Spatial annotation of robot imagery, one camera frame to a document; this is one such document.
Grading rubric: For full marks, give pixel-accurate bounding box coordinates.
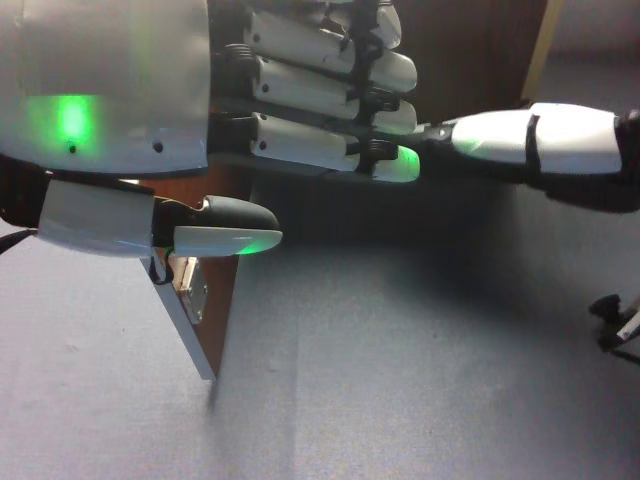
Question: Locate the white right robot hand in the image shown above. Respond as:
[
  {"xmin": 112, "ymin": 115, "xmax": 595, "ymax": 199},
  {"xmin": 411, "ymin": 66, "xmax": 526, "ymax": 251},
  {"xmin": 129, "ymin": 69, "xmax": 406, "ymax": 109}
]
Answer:
[{"xmin": 414, "ymin": 101, "xmax": 640, "ymax": 215}]

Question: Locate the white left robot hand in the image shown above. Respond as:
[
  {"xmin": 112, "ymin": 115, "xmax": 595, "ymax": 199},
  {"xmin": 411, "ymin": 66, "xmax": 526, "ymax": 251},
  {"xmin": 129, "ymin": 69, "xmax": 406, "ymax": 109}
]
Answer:
[{"xmin": 0, "ymin": 0, "xmax": 423, "ymax": 286}]

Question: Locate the chrome door handle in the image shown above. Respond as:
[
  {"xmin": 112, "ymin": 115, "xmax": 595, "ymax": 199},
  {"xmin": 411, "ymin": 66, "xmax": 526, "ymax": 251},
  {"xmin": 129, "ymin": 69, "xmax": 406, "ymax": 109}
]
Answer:
[{"xmin": 169, "ymin": 255, "xmax": 209, "ymax": 325}]

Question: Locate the white cabinet door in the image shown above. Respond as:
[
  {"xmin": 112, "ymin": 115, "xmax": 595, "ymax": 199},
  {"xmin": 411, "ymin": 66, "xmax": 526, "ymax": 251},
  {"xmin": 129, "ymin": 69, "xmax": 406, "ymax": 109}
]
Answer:
[{"xmin": 147, "ymin": 162, "xmax": 254, "ymax": 382}]

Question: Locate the light wooden box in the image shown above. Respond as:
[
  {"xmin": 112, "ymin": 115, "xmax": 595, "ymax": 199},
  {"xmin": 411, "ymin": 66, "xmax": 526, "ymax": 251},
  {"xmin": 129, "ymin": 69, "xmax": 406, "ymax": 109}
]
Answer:
[{"xmin": 397, "ymin": 0, "xmax": 564, "ymax": 131}]

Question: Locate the grey table cloth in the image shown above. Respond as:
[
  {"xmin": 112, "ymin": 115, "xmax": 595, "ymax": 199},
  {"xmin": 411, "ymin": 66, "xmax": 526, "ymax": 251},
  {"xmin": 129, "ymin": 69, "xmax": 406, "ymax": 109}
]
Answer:
[{"xmin": 0, "ymin": 0, "xmax": 640, "ymax": 480}]

